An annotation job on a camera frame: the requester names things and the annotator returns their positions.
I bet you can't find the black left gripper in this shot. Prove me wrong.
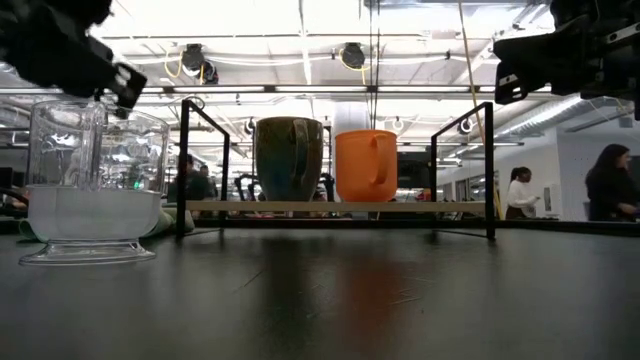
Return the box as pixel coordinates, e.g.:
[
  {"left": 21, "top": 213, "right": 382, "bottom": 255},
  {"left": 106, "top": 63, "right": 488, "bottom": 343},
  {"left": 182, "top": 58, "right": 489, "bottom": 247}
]
[{"left": 0, "top": 0, "right": 149, "bottom": 120}]

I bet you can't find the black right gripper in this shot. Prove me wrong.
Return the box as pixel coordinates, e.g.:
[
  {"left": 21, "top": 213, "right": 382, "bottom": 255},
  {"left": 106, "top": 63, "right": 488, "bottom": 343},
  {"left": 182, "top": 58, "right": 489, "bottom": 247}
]
[{"left": 492, "top": 0, "right": 640, "bottom": 121}]

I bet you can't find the clear plastic cup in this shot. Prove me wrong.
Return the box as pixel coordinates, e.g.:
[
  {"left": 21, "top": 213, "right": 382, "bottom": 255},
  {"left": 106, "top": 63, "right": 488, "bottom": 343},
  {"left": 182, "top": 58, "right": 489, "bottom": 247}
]
[{"left": 18, "top": 98, "right": 171, "bottom": 267}]

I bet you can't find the orange plastic mug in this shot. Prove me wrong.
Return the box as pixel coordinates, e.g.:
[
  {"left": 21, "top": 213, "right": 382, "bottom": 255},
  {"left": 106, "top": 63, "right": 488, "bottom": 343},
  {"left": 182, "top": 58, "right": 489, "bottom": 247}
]
[{"left": 334, "top": 129, "right": 400, "bottom": 204}]

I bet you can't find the green-brown ceramic mug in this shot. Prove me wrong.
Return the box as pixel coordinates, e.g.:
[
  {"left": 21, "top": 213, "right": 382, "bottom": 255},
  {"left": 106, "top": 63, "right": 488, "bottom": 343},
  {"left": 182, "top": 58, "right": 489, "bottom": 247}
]
[{"left": 253, "top": 115, "right": 325, "bottom": 203}]

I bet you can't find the person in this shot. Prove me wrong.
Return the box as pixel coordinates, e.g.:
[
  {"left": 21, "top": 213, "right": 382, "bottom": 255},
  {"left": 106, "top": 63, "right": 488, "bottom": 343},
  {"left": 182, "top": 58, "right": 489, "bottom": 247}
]
[
  {"left": 583, "top": 143, "right": 640, "bottom": 224},
  {"left": 503, "top": 165, "right": 542, "bottom": 221},
  {"left": 166, "top": 153, "right": 217, "bottom": 219}
]

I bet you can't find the yellow cable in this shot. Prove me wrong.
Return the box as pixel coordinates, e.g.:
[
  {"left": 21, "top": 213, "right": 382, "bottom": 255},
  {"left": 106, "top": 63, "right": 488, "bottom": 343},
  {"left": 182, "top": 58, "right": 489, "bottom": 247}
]
[{"left": 457, "top": 0, "right": 505, "bottom": 222}]

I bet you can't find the black ceiling cable reel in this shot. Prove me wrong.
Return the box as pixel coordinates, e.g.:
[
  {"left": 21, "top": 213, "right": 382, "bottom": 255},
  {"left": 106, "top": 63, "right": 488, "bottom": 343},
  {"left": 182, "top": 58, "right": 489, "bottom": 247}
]
[
  {"left": 179, "top": 42, "right": 220, "bottom": 86},
  {"left": 338, "top": 41, "right": 368, "bottom": 71}
]

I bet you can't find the black aluminium rig frame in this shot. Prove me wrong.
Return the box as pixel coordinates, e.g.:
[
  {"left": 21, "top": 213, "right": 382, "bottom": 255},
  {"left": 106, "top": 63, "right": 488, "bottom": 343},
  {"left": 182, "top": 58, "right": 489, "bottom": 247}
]
[{"left": 0, "top": 217, "right": 640, "bottom": 237}]

